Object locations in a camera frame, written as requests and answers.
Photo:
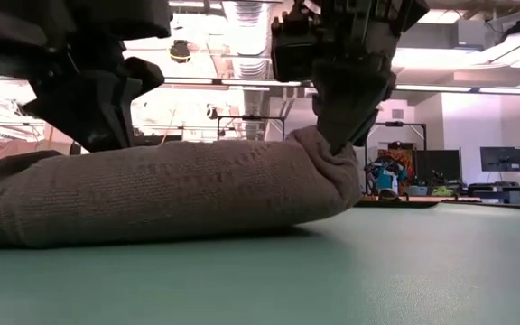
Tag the orange patterned board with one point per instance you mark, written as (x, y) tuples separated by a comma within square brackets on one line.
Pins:
[(402, 158)]

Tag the large dark screen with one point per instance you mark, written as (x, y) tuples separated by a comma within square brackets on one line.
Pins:
[(438, 167)]

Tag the long ceiling light strip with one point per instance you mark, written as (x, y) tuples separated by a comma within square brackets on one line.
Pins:
[(467, 89)]

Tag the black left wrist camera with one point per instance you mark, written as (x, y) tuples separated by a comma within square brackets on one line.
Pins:
[(145, 74)]

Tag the black monitor on stand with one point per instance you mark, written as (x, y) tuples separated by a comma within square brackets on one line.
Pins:
[(501, 159)]

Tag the round silver air duct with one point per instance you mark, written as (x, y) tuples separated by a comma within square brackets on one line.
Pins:
[(251, 36)]

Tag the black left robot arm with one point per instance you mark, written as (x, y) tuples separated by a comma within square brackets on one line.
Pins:
[(84, 15)]

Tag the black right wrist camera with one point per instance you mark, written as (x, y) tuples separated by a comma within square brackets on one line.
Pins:
[(294, 54)]

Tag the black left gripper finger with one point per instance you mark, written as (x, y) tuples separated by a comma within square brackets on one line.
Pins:
[(93, 117)]

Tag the person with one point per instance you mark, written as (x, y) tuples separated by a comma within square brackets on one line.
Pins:
[(386, 178)]

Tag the grey towel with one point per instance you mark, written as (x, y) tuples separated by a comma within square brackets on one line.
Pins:
[(151, 194)]

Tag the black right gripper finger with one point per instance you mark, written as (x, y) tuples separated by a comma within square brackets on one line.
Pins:
[(346, 108), (368, 131)]

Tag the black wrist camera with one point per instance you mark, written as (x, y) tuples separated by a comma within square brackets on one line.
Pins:
[(145, 74), (294, 54)]

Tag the green table mat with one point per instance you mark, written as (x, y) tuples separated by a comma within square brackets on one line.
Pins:
[(332, 271)]

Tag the black ceiling dome camera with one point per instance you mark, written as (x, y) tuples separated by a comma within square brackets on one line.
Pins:
[(179, 52)]

